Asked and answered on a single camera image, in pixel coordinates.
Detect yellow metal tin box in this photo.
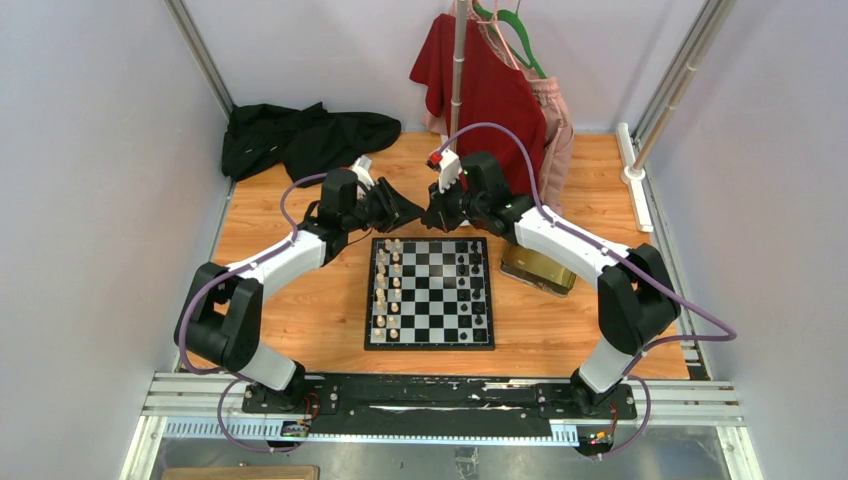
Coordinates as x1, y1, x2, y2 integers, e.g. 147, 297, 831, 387
500, 244, 577, 297

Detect white clothes rack stand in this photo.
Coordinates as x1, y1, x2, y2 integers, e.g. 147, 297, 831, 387
441, 0, 470, 155

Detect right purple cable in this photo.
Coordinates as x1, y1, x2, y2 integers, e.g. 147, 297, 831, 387
427, 122, 738, 458

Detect right white rack foot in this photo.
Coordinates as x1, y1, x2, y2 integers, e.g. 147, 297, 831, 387
614, 0, 737, 234

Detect purple cable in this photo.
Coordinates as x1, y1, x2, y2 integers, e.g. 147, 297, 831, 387
427, 122, 738, 458
177, 172, 329, 455

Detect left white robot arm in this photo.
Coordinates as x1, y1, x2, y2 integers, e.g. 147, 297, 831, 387
174, 168, 424, 413

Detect red shirt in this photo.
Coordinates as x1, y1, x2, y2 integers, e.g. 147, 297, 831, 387
409, 14, 546, 195

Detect black cloth pile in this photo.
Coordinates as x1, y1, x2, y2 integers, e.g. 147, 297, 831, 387
220, 102, 402, 182

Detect green clothes hanger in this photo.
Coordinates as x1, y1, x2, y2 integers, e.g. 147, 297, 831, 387
472, 1, 547, 79

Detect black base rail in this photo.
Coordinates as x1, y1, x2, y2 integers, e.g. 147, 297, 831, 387
240, 373, 637, 439

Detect white chess pieces rows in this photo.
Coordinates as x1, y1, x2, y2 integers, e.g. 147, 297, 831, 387
370, 238, 402, 344

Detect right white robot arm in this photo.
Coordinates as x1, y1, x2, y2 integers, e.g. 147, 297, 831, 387
422, 149, 681, 418

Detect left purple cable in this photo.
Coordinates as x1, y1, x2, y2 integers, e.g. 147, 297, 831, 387
177, 172, 329, 455

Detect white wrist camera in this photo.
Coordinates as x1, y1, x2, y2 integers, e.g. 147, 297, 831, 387
349, 155, 375, 191
430, 148, 461, 194

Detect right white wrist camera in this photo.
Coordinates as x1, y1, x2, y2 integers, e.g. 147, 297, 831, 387
430, 148, 461, 194

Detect black white chess board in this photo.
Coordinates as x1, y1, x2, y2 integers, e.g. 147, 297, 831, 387
364, 237, 495, 351

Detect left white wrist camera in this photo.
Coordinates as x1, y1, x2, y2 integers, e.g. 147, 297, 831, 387
349, 155, 375, 191

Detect pink garment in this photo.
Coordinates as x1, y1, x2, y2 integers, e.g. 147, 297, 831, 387
421, 0, 576, 217

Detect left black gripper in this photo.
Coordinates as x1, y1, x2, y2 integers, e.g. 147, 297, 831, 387
343, 178, 424, 235

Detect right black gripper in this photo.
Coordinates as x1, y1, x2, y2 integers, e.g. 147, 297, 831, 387
422, 174, 487, 234

